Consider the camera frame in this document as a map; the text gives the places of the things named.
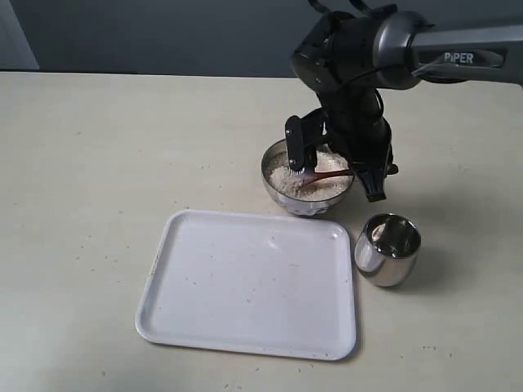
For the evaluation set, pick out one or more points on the small steel cup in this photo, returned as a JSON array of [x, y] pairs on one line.
[[387, 249]]

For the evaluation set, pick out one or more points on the brown wooden spoon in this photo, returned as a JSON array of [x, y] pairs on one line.
[[323, 177]]

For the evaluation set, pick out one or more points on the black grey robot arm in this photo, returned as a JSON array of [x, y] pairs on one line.
[[346, 60]]

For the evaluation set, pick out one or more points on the white plastic tray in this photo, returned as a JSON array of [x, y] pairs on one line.
[[272, 285]]

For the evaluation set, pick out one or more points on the steel bowl of rice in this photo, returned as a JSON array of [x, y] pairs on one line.
[[297, 194]]

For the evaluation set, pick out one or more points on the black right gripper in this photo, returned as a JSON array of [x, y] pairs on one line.
[[351, 122]]

